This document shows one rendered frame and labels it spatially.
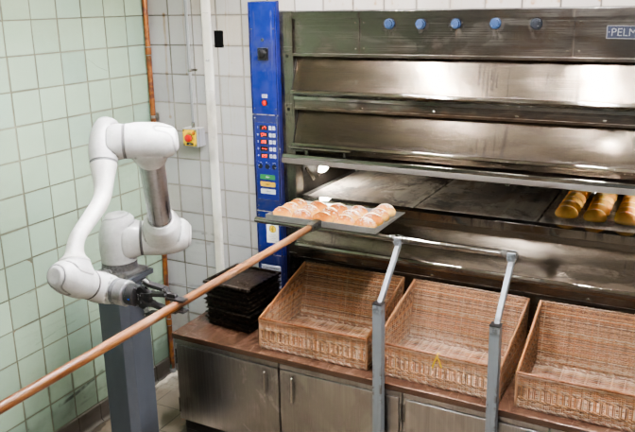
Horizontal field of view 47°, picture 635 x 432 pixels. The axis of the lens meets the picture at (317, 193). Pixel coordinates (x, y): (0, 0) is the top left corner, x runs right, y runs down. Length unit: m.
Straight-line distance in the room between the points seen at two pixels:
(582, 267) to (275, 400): 1.50
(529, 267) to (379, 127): 0.93
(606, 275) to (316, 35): 1.70
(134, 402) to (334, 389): 0.90
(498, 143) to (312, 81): 0.94
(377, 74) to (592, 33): 0.95
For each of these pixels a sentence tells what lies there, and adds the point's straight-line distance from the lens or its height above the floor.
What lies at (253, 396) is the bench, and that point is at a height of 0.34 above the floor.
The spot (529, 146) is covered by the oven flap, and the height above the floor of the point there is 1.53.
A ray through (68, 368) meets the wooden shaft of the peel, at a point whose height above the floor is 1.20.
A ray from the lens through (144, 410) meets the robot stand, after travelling 3.59.
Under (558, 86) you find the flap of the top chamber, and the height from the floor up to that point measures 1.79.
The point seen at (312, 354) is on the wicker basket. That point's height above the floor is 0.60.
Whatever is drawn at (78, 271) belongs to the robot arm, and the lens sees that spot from 2.51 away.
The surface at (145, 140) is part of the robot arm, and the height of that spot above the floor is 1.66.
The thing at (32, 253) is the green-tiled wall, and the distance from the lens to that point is 3.67.
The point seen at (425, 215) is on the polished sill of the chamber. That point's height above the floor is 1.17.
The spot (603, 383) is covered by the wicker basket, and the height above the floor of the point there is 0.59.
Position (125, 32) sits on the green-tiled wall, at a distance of 4.02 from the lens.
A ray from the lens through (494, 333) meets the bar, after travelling 2.89.
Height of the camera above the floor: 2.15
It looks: 15 degrees down
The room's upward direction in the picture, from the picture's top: 1 degrees counter-clockwise
